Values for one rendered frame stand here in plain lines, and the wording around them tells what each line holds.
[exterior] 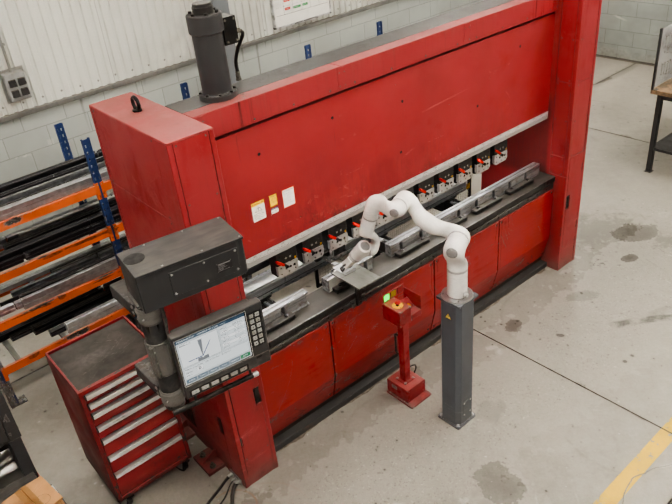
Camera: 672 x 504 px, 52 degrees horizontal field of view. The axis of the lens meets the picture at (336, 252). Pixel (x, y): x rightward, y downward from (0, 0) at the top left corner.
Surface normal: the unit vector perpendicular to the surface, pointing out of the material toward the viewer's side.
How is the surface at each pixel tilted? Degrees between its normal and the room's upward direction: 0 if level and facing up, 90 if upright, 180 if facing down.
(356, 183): 90
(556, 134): 90
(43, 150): 90
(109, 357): 0
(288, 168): 90
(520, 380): 0
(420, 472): 0
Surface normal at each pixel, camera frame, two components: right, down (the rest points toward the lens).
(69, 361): -0.09, -0.85
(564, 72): -0.76, 0.40
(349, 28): 0.66, 0.34
